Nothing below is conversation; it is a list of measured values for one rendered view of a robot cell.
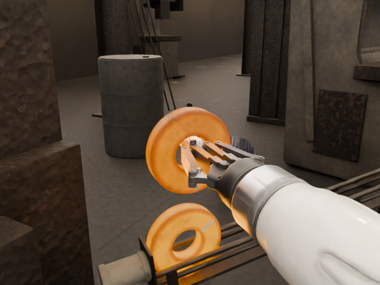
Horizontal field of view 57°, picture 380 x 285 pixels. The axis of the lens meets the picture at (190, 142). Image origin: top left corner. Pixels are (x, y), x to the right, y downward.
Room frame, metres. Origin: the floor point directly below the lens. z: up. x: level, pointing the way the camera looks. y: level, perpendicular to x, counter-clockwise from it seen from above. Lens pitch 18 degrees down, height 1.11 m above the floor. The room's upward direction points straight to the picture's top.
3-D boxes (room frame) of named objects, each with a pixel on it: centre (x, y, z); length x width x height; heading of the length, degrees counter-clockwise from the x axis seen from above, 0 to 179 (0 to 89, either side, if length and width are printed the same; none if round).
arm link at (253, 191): (0.38, -0.10, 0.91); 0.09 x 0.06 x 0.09; 115
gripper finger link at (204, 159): (0.50, -0.03, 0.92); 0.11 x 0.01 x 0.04; 27
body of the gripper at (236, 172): (0.45, -0.07, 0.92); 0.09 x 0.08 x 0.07; 25
